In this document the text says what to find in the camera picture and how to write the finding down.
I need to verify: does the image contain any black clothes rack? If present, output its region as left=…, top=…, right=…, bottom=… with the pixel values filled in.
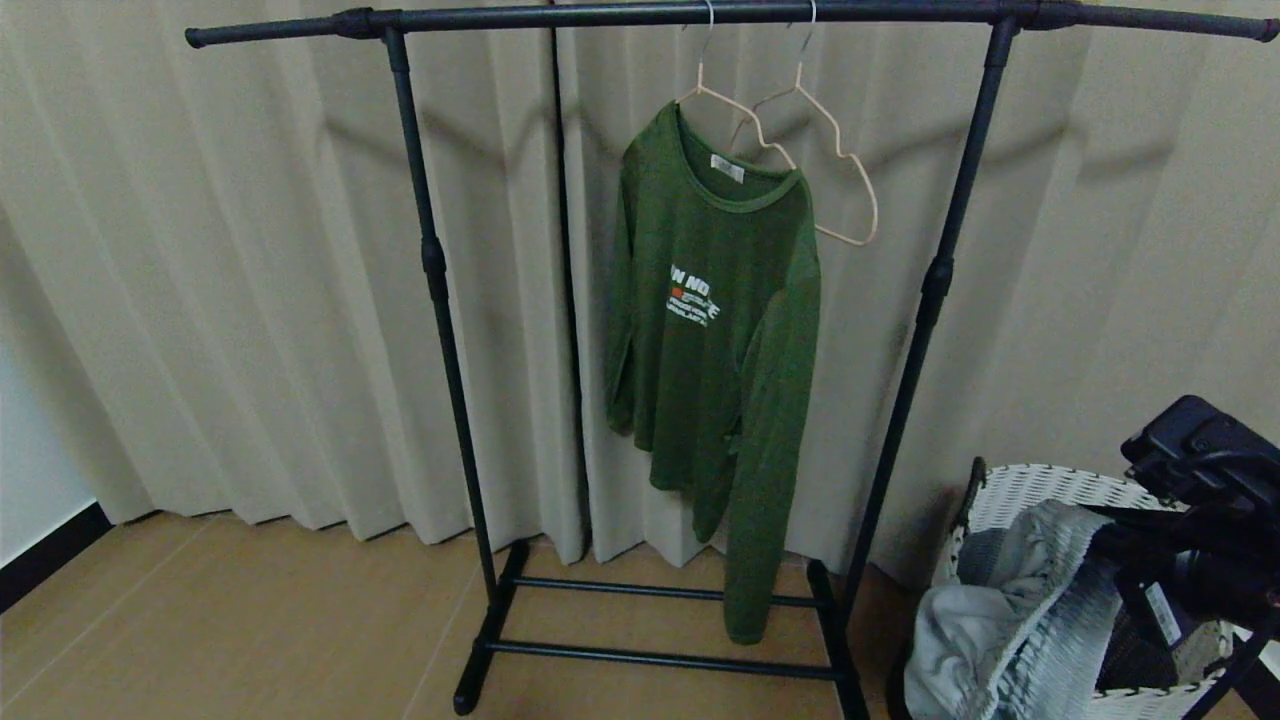
left=185, top=0, right=1280, bottom=720

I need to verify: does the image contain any green printed shirt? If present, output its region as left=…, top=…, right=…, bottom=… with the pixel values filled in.
left=603, top=100, right=823, bottom=646

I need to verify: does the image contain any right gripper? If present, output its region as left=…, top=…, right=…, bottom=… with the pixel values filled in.
left=1115, top=540, right=1280, bottom=656

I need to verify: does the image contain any pink clothes hanger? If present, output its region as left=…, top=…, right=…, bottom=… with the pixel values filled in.
left=728, top=0, right=881, bottom=247
left=677, top=0, right=801, bottom=173

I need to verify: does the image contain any white laundry basket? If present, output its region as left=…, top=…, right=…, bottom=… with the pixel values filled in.
left=885, top=457, right=1256, bottom=720

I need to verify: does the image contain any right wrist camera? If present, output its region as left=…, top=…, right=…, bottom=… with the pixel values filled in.
left=1120, top=395, right=1280, bottom=513

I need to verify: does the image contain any pale grey garment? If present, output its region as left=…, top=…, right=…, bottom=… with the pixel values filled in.
left=903, top=500, right=1126, bottom=720

